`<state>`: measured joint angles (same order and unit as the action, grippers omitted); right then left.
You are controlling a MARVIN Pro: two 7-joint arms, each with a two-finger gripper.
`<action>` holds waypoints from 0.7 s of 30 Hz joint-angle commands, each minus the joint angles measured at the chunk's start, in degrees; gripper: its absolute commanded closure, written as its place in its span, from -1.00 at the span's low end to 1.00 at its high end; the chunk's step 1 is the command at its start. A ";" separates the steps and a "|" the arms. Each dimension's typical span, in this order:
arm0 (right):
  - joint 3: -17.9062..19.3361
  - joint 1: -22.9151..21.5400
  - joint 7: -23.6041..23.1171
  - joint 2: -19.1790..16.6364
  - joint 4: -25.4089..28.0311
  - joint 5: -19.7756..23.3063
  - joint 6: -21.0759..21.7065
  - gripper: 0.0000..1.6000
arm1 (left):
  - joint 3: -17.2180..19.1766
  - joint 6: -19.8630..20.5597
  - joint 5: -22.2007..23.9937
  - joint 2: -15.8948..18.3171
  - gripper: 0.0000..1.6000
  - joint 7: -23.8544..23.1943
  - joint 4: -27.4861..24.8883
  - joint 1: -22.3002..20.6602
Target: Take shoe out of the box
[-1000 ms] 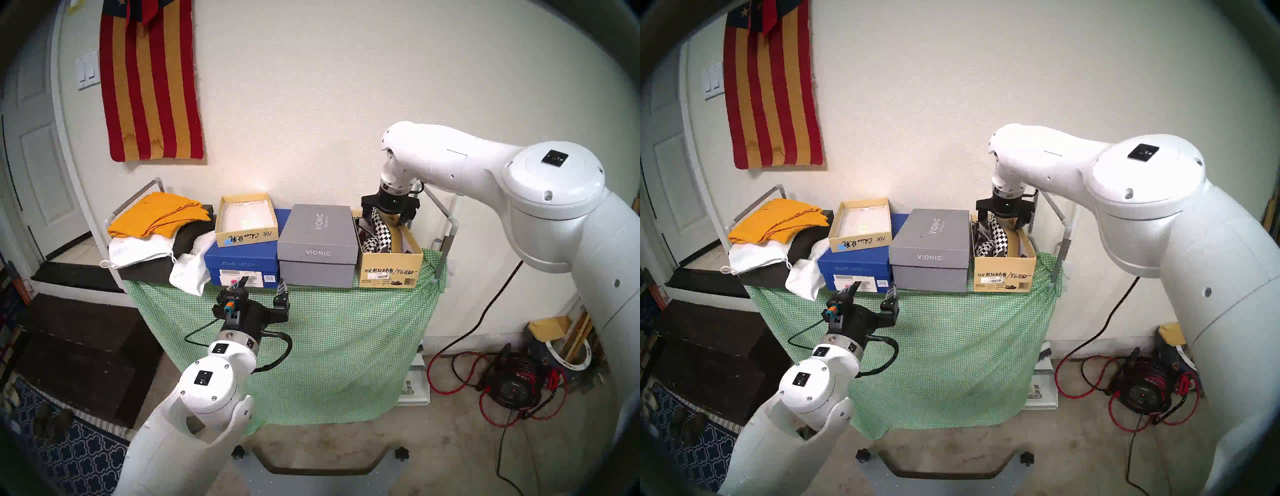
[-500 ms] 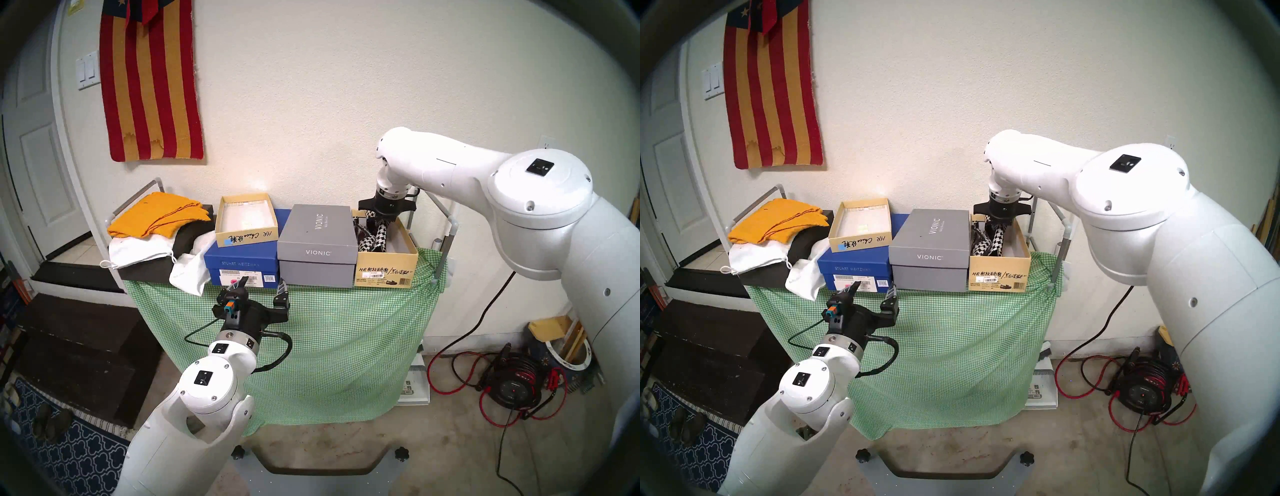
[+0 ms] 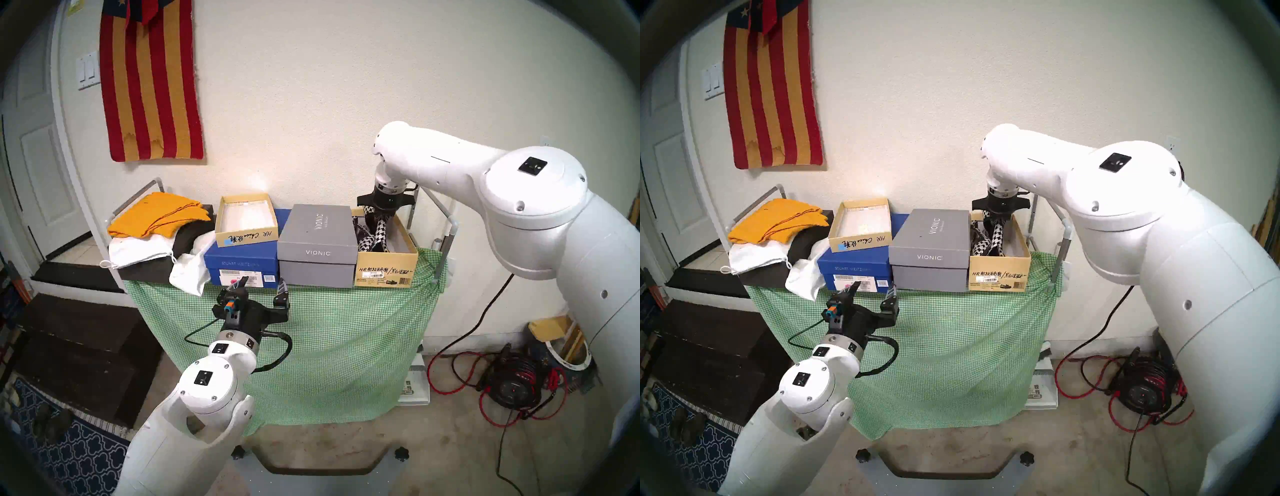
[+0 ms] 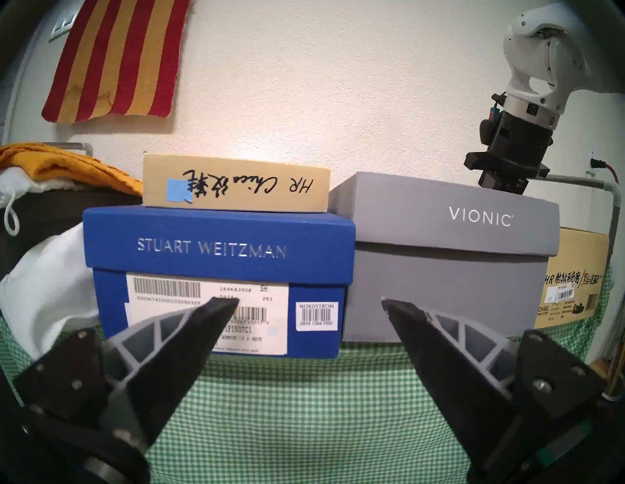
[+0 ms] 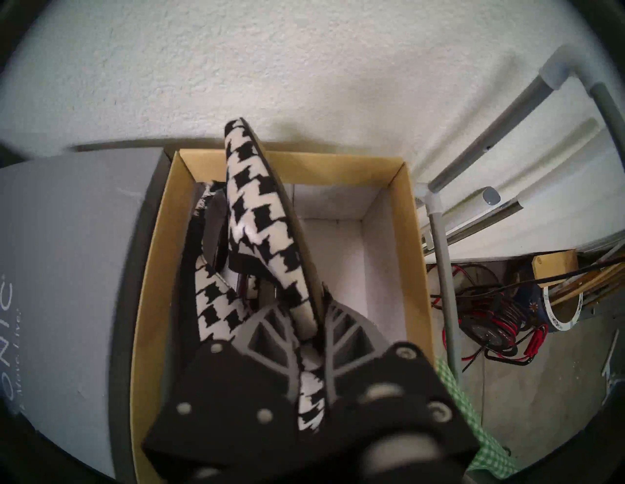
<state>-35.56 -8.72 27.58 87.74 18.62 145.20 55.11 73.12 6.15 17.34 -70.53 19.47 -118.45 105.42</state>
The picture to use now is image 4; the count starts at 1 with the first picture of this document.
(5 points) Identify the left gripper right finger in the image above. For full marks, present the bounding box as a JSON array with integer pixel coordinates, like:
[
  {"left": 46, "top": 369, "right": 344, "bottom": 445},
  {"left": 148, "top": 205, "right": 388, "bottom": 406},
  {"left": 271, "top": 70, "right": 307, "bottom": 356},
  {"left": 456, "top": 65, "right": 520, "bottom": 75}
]
[{"left": 381, "top": 299, "right": 607, "bottom": 463}]

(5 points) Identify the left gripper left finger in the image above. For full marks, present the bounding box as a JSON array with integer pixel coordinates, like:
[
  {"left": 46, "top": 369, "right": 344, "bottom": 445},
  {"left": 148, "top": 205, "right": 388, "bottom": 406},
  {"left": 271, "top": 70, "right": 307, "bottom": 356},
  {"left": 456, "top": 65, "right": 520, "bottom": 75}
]
[{"left": 14, "top": 297, "right": 241, "bottom": 448}]

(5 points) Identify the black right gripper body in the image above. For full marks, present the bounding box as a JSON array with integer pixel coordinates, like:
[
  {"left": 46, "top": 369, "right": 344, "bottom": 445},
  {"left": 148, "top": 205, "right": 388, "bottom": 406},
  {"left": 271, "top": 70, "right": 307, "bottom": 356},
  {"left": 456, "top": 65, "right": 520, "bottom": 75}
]
[{"left": 464, "top": 110, "right": 556, "bottom": 196}]

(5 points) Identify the grey Vionic shoe box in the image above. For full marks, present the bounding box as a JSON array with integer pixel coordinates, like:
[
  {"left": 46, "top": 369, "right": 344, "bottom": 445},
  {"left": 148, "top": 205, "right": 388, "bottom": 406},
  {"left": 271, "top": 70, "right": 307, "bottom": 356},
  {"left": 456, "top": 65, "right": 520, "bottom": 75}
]
[{"left": 327, "top": 171, "right": 561, "bottom": 344}]

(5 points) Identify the tan open shoe box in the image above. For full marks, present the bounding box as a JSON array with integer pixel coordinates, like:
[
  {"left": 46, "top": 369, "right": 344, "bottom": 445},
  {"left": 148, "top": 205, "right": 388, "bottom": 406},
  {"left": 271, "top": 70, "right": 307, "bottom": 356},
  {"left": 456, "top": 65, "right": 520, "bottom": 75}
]
[{"left": 532, "top": 227, "right": 611, "bottom": 330}]

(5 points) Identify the blue Stuart Weitzman shoe box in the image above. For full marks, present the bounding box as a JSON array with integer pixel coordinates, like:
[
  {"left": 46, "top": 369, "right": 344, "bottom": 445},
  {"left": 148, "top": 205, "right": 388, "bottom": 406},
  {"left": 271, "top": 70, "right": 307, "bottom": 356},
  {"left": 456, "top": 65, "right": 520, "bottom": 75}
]
[{"left": 82, "top": 205, "right": 357, "bottom": 360}]

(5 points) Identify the small open cardboard box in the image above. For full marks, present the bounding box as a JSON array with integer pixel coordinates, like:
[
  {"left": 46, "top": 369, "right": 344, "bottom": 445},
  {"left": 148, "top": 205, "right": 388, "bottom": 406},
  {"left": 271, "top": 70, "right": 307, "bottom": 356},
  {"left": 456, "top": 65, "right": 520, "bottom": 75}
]
[{"left": 142, "top": 153, "right": 332, "bottom": 214}]

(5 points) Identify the white crumpled cloth bag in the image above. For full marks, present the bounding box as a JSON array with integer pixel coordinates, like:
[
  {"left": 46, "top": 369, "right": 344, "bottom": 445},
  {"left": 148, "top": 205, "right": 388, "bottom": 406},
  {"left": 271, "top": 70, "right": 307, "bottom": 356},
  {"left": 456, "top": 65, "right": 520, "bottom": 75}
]
[{"left": 0, "top": 223, "right": 101, "bottom": 359}]

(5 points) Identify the green checked table cloth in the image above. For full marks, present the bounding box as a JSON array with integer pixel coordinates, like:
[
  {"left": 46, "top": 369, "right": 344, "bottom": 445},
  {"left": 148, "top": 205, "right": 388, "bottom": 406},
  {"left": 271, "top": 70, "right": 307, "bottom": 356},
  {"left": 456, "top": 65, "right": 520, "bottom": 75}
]
[{"left": 0, "top": 263, "right": 616, "bottom": 484}]

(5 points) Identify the black folded cloth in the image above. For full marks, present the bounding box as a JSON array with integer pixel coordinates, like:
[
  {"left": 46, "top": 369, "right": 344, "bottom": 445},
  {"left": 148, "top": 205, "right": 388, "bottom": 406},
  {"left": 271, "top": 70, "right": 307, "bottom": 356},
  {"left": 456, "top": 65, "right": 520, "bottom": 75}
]
[{"left": 0, "top": 188, "right": 142, "bottom": 279}]

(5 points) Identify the orange folded cloth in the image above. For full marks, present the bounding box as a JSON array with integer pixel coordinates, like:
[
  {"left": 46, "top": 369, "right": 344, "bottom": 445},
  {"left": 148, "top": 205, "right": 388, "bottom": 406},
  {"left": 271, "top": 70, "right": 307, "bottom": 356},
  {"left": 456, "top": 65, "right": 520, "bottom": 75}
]
[{"left": 0, "top": 143, "right": 145, "bottom": 196}]

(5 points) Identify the red yellow striped flag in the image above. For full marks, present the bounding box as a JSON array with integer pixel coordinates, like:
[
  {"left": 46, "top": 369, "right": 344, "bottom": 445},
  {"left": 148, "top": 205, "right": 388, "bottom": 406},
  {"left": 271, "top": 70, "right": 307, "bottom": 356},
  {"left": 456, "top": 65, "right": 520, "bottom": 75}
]
[{"left": 42, "top": 0, "right": 191, "bottom": 123}]

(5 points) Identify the grey metal rack rail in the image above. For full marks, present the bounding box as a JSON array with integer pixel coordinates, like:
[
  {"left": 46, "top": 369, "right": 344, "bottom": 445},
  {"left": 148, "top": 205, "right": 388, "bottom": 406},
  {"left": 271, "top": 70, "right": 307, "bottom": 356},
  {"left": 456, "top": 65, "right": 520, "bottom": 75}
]
[
  {"left": 46, "top": 141, "right": 94, "bottom": 158},
  {"left": 535, "top": 173, "right": 625, "bottom": 269}
]

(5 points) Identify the red power cable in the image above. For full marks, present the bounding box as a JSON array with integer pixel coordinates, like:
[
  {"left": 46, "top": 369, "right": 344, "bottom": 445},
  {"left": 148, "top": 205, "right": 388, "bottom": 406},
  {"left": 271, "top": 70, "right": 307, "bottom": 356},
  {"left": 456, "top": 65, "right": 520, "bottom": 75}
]
[{"left": 588, "top": 156, "right": 622, "bottom": 185}]

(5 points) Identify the white drawstring cloth bag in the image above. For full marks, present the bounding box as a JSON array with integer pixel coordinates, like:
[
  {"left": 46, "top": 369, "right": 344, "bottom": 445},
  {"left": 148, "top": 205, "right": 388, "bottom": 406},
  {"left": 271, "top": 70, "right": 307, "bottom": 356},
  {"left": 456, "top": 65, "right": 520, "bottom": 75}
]
[{"left": 0, "top": 168, "right": 74, "bottom": 237}]

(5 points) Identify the white light switch plate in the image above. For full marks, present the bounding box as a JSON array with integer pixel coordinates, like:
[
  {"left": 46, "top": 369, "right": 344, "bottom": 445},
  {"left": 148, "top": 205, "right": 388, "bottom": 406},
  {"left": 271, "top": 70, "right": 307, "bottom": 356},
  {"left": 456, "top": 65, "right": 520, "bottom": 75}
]
[{"left": 49, "top": 12, "right": 79, "bottom": 42}]

